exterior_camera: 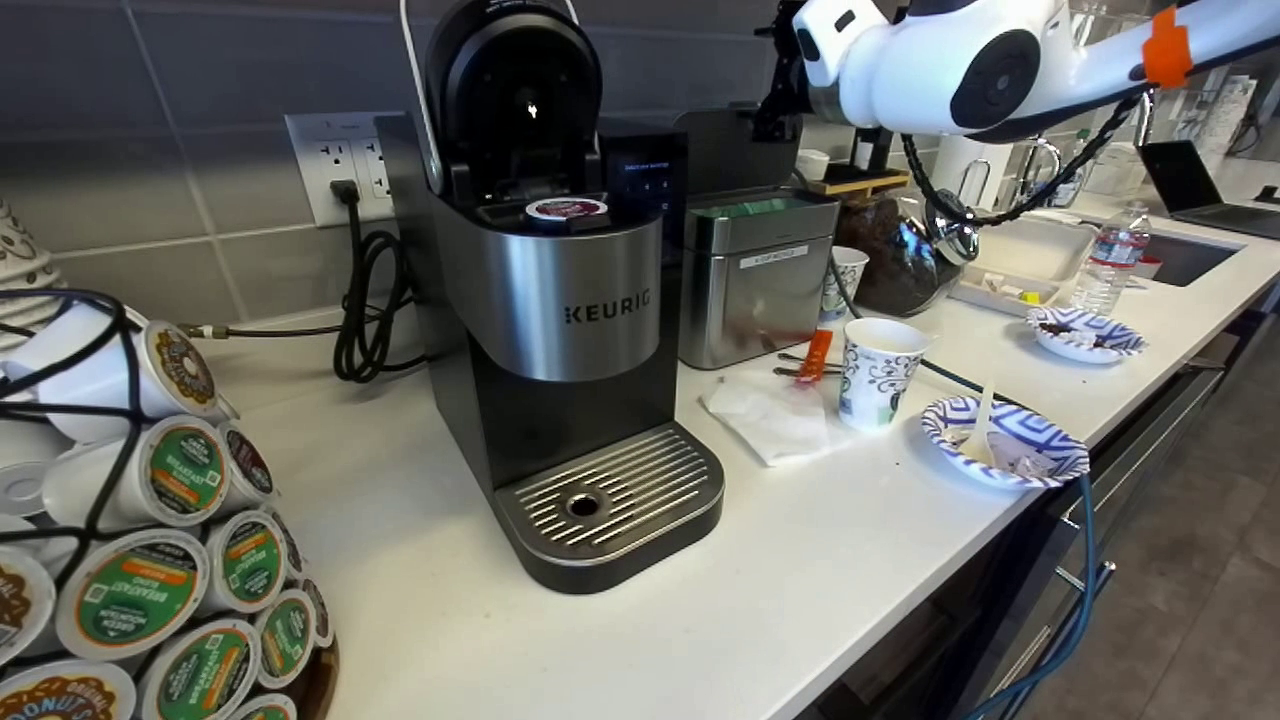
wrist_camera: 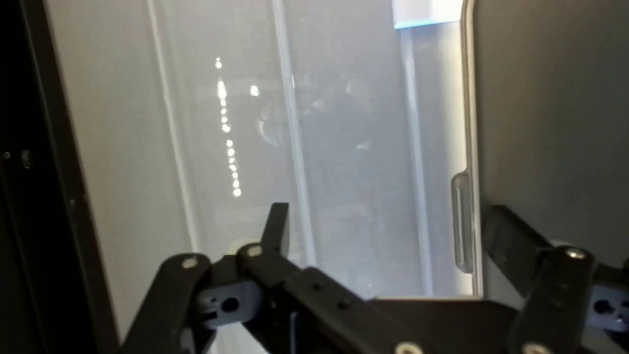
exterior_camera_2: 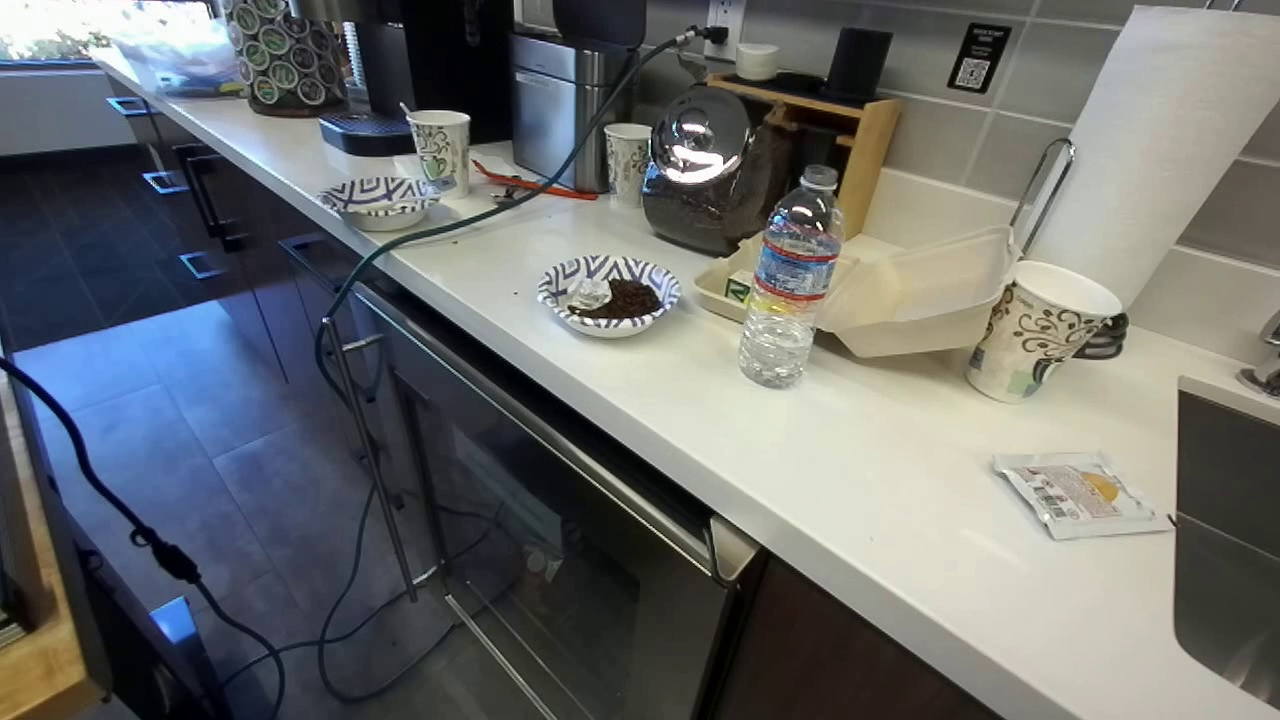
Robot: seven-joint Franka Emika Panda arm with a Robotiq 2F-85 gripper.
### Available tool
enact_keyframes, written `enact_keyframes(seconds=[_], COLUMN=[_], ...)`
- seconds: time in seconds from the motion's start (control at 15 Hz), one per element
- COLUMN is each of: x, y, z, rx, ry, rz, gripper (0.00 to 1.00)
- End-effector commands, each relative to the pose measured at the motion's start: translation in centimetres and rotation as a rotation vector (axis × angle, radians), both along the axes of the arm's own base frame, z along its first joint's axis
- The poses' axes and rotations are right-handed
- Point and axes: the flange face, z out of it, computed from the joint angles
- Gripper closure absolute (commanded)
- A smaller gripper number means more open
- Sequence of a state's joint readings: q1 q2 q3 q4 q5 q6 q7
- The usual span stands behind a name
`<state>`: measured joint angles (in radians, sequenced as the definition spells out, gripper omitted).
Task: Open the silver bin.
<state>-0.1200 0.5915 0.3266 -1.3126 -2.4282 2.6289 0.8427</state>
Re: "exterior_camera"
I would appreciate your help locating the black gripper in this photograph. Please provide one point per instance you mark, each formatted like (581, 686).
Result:
(783, 80)

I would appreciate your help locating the silver metal bin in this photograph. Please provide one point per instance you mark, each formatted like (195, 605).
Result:
(763, 284)

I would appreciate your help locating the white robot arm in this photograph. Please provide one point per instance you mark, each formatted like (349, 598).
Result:
(933, 52)

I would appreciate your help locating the wooden board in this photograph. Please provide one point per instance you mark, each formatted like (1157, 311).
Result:
(860, 184)

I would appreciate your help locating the plain white cup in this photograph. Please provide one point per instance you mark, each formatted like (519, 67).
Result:
(844, 276)

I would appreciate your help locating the glass coffee carafe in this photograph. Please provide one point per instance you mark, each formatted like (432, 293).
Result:
(904, 273)

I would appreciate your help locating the coffee pod with purple lid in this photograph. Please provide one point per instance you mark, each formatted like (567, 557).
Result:
(567, 210)

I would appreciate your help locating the orange plastic object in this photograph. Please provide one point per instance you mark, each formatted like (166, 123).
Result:
(816, 357)

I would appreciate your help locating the white rectangular tray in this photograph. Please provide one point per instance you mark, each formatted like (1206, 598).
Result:
(1027, 252)

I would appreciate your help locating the blue patterned paper cup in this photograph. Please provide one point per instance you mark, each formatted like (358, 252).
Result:
(872, 382)

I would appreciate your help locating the black silver Keurig coffee maker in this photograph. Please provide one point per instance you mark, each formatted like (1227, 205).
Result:
(560, 307)

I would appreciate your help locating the white paper napkin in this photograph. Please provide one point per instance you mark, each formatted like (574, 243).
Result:
(773, 422)

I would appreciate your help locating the clear water bottle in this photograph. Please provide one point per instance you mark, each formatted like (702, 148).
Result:
(1107, 265)

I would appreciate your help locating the blue patterned paper plate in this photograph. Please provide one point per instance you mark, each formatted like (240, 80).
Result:
(1028, 443)
(1085, 337)

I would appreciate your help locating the white plastic utensil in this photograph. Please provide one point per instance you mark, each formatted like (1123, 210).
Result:
(982, 424)

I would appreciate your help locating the black laptop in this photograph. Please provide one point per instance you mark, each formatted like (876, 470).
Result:
(1180, 181)

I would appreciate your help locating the dark wood cabinet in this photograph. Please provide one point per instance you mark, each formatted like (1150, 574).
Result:
(933, 653)

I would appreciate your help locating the coffee pod dark lid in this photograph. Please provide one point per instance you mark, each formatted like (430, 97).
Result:
(251, 464)

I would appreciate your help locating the coffee pod brown lid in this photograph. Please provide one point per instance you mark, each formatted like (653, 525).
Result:
(60, 698)
(179, 366)
(19, 603)

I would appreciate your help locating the coffee pod green orange lid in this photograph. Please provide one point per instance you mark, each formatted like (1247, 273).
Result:
(135, 593)

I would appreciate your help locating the white wall outlet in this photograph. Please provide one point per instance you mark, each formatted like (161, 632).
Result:
(315, 162)

